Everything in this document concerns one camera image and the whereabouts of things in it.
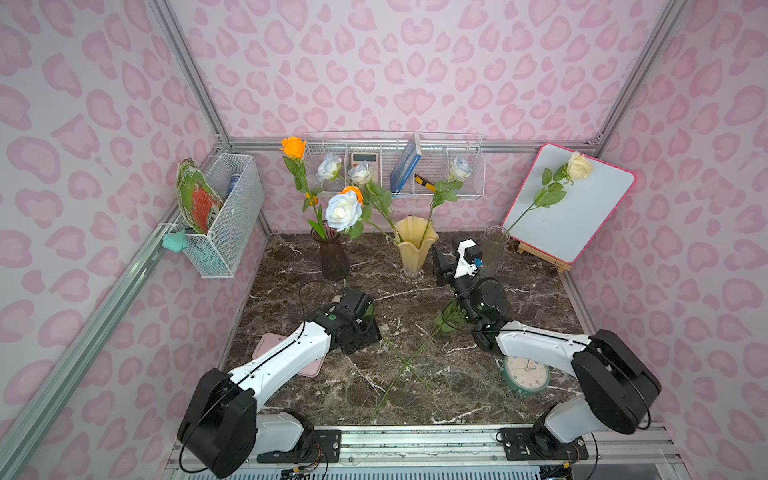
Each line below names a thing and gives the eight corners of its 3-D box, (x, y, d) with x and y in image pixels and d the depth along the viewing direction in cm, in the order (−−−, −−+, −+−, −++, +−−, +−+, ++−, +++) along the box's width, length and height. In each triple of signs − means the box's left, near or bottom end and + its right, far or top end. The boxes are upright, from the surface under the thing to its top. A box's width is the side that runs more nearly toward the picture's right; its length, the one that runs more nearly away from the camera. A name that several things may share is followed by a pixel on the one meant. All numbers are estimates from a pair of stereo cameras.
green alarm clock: (505, 394, 83) (509, 390, 80) (498, 362, 88) (501, 357, 86) (551, 394, 83) (556, 390, 80) (540, 362, 88) (545, 357, 85)
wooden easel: (515, 252, 116) (518, 245, 112) (517, 249, 117) (520, 241, 113) (565, 276, 108) (571, 269, 105) (567, 272, 109) (572, 265, 106)
